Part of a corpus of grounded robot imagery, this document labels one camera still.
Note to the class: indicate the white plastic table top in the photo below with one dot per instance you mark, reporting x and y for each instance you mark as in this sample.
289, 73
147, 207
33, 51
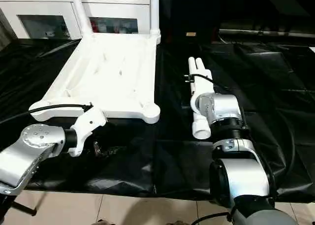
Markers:
110, 74

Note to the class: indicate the white sideboard cabinet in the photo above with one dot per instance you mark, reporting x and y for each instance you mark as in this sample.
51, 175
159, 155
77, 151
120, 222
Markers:
49, 8

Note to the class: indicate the black plastic mat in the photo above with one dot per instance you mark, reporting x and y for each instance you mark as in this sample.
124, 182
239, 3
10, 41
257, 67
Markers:
258, 99

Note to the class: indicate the small tan label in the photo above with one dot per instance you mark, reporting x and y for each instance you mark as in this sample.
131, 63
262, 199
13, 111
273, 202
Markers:
191, 34

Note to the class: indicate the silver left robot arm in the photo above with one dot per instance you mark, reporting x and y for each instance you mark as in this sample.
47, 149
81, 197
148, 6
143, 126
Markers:
32, 146

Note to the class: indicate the black stand leg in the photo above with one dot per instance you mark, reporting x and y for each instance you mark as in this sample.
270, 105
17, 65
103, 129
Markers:
27, 207

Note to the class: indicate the dark metal rail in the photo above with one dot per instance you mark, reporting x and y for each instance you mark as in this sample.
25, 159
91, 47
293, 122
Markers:
270, 33

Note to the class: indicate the red bottle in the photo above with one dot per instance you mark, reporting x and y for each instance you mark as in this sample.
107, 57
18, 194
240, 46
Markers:
94, 25

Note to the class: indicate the grey curtain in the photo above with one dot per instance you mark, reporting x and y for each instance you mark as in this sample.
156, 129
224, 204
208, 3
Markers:
6, 30

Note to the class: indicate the white flat board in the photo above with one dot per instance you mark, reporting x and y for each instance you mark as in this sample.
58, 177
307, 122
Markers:
312, 50

